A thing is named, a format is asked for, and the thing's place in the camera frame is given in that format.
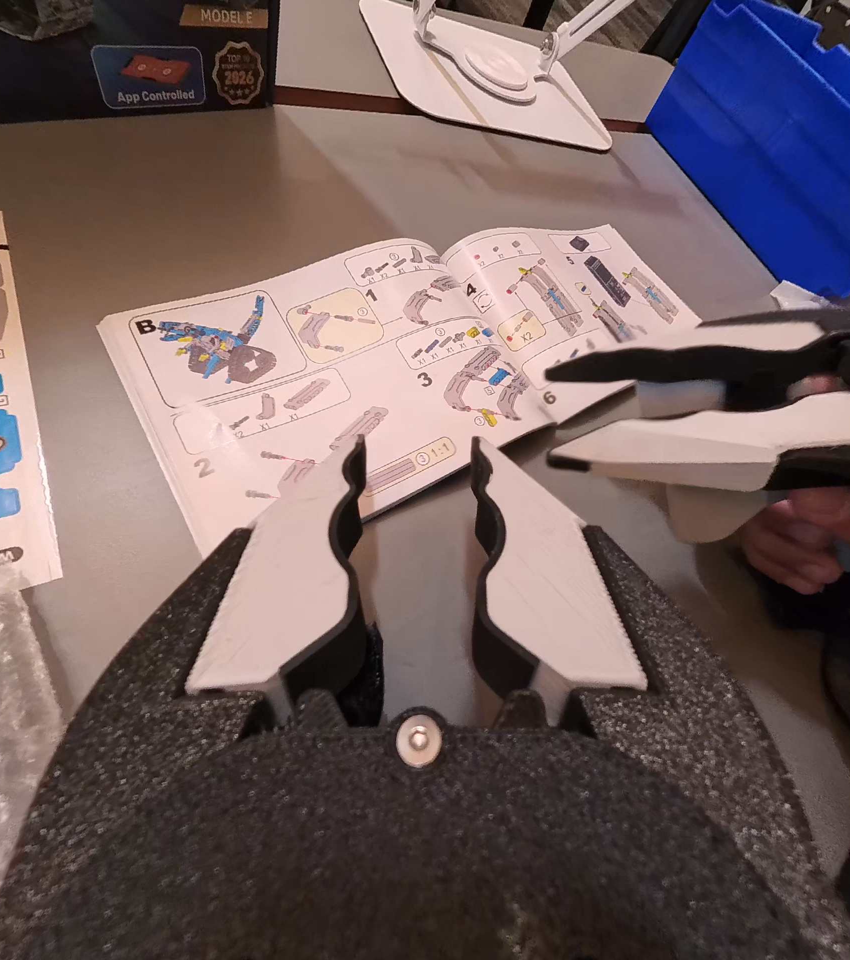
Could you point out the person's right hand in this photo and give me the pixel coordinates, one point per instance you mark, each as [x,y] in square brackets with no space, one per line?
[807,540]

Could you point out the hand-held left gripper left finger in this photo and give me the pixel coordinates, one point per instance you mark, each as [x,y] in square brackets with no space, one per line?
[275,592]

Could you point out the grey desk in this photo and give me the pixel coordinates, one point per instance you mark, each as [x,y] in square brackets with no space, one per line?
[245,187]

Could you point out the blue sticker sheet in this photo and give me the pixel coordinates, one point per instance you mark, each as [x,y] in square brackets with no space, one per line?
[20,487]

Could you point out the white desk stand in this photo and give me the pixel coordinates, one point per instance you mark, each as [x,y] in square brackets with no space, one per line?
[470,112]

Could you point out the blue plastic bin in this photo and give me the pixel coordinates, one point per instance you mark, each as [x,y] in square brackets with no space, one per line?
[769,150]

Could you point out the dark blue toy box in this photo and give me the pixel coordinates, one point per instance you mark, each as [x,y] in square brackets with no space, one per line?
[57,75]

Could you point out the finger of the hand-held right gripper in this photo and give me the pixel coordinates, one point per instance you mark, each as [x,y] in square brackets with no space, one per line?
[732,442]
[732,337]

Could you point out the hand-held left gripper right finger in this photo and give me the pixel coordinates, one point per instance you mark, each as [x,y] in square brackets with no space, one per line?
[552,592]

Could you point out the white instruction booklet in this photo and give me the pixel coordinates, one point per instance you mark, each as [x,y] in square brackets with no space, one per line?
[320,360]

